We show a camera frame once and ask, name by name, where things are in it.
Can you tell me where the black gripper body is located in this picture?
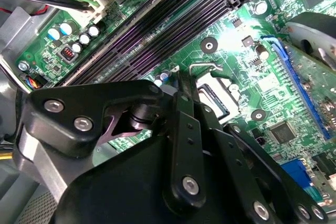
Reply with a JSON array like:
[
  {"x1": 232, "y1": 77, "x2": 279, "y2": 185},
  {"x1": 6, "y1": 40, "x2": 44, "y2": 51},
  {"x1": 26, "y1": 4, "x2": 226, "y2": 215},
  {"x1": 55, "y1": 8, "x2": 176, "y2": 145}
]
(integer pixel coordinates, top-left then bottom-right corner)
[{"x1": 56, "y1": 136, "x2": 253, "y2": 224}]

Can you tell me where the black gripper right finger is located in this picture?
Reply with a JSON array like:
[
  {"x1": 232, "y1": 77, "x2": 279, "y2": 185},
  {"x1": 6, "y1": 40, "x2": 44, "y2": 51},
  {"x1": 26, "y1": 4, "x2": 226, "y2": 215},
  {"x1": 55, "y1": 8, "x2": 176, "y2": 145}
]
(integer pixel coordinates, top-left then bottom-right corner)
[{"x1": 191, "y1": 79, "x2": 329, "y2": 224}]

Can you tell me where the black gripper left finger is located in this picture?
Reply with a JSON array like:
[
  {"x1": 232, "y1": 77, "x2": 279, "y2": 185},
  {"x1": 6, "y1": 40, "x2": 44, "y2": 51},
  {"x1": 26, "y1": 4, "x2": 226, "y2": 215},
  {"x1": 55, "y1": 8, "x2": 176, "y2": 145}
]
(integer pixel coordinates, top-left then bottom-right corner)
[{"x1": 20, "y1": 70, "x2": 207, "y2": 210}]

